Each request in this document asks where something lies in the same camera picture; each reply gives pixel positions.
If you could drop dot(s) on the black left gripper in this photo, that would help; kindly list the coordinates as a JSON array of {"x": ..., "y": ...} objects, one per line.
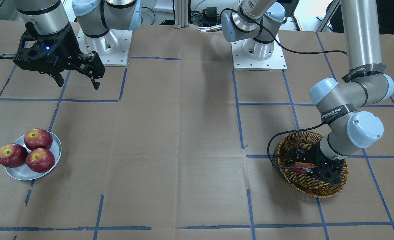
[{"x": 312, "y": 155}]

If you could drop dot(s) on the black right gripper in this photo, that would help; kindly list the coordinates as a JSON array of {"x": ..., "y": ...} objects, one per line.
[{"x": 69, "y": 45}]

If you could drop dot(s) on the striped red yellow apple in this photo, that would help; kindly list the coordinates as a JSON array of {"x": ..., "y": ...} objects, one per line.
[{"x": 306, "y": 165}]

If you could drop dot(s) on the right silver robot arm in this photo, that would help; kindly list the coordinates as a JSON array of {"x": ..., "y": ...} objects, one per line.
[{"x": 96, "y": 17}]

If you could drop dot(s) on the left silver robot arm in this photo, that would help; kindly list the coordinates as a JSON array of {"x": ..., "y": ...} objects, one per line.
[{"x": 256, "y": 22}]

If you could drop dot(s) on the wicker basket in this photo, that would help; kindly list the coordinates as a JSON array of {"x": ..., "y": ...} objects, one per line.
[{"x": 306, "y": 183}]

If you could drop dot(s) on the red apple on plate back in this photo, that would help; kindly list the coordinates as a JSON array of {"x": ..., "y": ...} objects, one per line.
[{"x": 38, "y": 138}]

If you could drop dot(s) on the red apple on plate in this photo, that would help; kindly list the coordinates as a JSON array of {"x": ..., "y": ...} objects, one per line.
[
  {"x": 38, "y": 138},
  {"x": 13, "y": 155},
  {"x": 40, "y": 160}
]

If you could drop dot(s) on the red apple on plate front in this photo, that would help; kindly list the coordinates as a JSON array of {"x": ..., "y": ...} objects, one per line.
[{"x": 40, "y": 160}]

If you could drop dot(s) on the black power adapter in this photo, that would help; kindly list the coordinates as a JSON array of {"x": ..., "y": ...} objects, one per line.
[{"x": 210, "y": 13}]

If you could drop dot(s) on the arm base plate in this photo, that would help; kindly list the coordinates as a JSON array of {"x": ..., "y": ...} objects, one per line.
[
  {"x": 113, "y": 48},
  {"x": 251, "y": 55}
]

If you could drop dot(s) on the aluminium frame post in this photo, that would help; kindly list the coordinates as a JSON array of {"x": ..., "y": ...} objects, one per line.
[{"x": 181, "y": 8}]

